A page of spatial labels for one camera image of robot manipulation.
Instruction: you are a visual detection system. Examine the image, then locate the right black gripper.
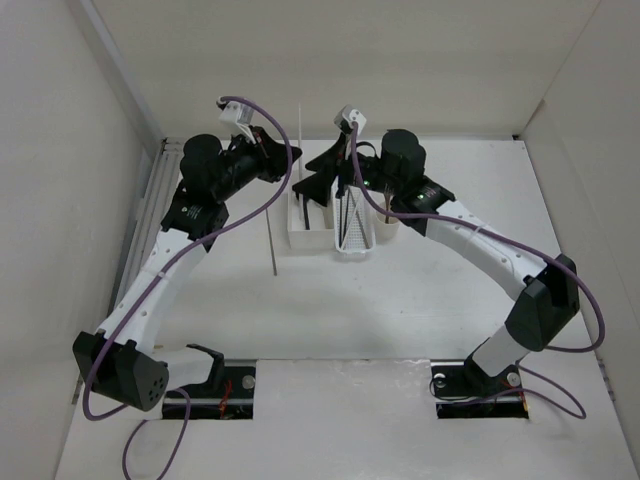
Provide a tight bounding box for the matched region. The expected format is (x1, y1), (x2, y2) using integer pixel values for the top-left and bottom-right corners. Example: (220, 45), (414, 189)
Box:
(292, 133), (401, 208)

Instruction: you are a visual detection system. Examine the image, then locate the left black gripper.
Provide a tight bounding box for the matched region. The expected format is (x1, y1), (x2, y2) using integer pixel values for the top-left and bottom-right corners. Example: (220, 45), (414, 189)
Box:
(213, 125), (302, 203)

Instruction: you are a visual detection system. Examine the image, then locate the black chopstick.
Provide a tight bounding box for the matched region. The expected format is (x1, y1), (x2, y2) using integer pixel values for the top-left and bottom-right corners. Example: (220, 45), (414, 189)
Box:
(337, 193), (344, 248)
(339, 189), (357, 249)

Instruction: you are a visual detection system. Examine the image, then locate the black plastic spoon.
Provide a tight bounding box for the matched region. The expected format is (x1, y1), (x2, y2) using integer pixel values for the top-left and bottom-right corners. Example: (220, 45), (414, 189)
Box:
(299, 196), (310, 231)

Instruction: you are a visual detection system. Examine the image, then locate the silver metal chopstick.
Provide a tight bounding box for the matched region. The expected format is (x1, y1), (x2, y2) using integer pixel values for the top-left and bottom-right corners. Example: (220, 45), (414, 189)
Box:
(265, 209), (278, 277)

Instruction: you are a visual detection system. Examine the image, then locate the light wooden chopstick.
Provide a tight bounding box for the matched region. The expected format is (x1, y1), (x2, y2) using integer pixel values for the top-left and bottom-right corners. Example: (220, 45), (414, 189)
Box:
(297, 102), (304, 180)

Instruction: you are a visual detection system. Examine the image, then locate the brown wooden fork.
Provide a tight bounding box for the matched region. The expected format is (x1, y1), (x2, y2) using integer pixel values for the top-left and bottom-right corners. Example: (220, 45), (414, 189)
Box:
(384, 190), (394, 224)

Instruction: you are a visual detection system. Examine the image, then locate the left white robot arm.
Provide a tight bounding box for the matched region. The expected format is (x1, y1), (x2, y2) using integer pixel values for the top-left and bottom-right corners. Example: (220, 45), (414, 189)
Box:
(72, 126), (302, 412)

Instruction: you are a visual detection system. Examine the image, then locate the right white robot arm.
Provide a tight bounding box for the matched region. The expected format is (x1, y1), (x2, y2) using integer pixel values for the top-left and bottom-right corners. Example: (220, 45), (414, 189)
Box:
(293, 129), (579, 396)

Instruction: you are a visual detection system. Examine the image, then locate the white square box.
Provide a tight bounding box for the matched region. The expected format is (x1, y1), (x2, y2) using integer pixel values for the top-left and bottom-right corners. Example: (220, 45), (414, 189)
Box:
(287, 191), (335, 251)

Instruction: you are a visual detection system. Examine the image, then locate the white perforated tray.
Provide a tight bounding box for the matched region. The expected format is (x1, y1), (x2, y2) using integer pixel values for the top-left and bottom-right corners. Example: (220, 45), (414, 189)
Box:
(331, 184), (376, 262)

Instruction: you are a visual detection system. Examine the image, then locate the white paper cup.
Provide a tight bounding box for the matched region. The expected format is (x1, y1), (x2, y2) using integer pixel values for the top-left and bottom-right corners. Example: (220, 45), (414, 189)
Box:
(374, 211), (400, 244)

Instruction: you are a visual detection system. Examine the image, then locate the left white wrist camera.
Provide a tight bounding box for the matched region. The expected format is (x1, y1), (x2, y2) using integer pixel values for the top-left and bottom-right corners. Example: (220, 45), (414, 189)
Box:
(216, 100), (254, 135)

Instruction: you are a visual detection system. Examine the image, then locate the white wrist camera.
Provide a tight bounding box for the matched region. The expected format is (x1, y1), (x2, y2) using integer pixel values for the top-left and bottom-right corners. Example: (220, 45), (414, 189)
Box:
(334, 104), (367, 135)
(216, 100), (254, 135)

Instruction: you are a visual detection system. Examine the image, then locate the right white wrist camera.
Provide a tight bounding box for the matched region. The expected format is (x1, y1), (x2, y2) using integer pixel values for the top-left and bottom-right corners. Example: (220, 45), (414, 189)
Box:
(334, 104), (367, 135)

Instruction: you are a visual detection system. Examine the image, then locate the aluminium rail frame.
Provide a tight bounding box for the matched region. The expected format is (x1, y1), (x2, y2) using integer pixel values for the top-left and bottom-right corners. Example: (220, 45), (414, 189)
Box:
(107, 137), (184, 313)

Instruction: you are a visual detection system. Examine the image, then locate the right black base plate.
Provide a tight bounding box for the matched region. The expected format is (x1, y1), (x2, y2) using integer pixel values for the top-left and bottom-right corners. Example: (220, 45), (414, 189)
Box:
(429, 360), (529, 420)

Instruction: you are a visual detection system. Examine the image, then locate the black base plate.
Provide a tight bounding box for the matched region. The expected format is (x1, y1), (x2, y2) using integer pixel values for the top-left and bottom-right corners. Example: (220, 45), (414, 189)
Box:
(161, 360), (257, 420)
(429, 360), (529, 420)

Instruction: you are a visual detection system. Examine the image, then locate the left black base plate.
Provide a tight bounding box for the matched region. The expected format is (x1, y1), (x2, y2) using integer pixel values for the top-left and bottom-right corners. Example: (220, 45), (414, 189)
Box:
(161, 360), (257, 420)

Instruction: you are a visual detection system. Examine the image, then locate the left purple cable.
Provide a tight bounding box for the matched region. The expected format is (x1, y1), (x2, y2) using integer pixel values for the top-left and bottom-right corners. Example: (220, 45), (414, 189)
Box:
(82, 94), (294, 476)

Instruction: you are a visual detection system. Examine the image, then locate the purple cable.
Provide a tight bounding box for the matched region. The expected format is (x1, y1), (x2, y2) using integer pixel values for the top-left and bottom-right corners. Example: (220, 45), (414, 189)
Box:
(82, 94), (294, 476)
(349, 122), (607, 419)

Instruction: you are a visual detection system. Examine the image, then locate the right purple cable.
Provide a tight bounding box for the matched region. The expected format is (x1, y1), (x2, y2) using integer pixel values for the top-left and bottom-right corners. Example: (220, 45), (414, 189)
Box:
(349, 122), (607, 419)

